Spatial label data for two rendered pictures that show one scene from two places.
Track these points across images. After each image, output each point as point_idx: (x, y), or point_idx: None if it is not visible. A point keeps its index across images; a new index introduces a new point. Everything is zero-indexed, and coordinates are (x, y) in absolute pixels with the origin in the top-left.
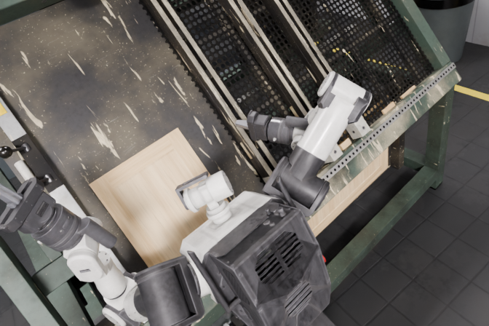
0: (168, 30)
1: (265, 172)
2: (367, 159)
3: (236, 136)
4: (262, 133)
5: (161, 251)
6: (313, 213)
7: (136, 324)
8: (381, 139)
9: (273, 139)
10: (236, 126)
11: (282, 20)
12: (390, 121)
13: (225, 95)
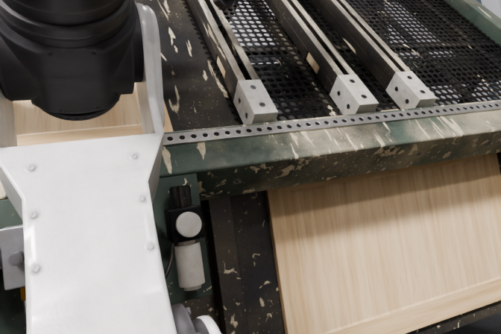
0: None
1: (235, 78)
2: (430, 132)
3: (213, 49)
4: None
5: (21, 106)
6: (304, 153)
7: None
8: (461, 121)
9: None
10: None
11: None
12: (478, 107)
13: (213, 7)
